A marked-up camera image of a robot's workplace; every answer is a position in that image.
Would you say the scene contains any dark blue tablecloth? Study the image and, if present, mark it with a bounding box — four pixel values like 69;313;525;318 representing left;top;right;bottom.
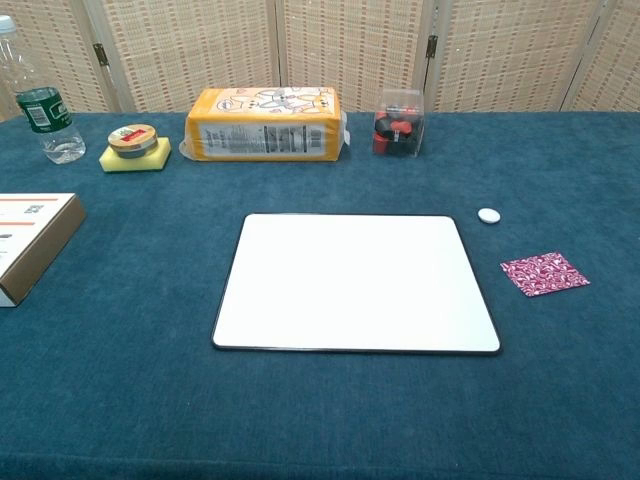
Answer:
0;110;640;480

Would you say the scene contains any white rectangular board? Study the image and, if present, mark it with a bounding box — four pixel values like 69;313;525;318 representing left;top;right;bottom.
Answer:
211;213;503;357

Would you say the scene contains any clear green-label water bottle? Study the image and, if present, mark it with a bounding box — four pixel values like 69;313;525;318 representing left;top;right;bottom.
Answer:
0;14;87;165

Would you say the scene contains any clear box of red-black items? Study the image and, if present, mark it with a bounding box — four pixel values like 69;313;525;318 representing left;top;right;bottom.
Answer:
372;88;426;159

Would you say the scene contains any white and orange box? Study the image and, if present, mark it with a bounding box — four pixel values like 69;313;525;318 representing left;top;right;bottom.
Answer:
0;193;87;308

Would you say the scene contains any woven bamboo folding screen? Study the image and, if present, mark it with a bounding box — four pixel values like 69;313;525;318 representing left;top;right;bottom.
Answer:
0;0;640;122

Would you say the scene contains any round tin with red label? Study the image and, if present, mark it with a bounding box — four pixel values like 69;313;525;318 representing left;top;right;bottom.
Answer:
107;123;160;160

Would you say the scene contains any pink patterned square packet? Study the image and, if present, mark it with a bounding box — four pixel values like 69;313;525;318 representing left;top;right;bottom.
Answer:
500;252;591;299

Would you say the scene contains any orange cartoon tissue pack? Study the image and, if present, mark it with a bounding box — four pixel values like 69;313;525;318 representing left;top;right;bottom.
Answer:
179;87;350;163

